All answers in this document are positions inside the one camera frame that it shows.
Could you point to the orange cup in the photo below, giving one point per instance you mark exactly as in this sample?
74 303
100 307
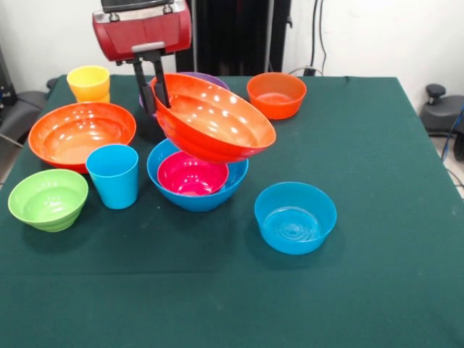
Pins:
95 98

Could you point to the grey pedestal foot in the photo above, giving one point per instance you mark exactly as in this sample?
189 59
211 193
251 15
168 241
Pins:
21 112
440 112

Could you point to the large blue bowl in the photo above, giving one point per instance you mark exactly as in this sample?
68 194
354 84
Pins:
197 203

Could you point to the dark green tablecloth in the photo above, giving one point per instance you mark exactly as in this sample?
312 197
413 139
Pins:
232 290

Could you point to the blue cup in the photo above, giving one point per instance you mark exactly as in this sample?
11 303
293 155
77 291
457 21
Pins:
114 181

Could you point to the small blue bowl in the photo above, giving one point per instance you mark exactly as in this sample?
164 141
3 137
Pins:
295 224

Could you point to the pink bowl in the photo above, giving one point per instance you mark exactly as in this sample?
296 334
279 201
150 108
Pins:
188 177

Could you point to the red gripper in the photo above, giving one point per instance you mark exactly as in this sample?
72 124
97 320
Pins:
145 32

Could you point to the yellow cup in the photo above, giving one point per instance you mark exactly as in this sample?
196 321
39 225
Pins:
88 81

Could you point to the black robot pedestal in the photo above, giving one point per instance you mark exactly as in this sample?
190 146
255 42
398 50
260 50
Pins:
232 36

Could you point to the small orange bowl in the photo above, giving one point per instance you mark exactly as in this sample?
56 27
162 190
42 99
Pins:
273 101

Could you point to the large orange bowl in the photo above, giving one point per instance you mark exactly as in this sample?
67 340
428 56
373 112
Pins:
217 119
81 134

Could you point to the purple bowl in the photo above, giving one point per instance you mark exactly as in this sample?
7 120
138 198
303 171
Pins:
214 78

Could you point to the green bowl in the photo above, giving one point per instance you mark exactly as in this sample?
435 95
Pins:
47 203

